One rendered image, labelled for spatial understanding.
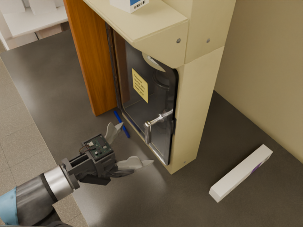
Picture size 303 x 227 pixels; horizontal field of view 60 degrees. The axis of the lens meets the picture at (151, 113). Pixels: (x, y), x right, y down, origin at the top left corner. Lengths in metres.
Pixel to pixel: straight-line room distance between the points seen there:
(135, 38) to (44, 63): 0.98
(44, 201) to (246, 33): 0.80
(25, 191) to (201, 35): 0.49
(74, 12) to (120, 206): 0.58
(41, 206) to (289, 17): 0.81
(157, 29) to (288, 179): 0.72
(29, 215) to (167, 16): 0.49
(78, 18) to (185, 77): 0.38
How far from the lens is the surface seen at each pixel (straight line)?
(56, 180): 0.64
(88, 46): 0.86
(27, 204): 0.65
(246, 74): 1.05
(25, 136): 2.36
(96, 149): 0.64
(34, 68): 1.36
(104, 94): 1.01
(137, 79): 0.73
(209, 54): 0.57
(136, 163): 0.66
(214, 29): 0.54
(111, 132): 0.72
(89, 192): 0.90
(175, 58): 0.50
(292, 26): 0.89
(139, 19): 0.47
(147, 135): 0.71
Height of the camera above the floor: 1.75
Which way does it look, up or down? 50 degrees down
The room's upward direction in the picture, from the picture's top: straight up
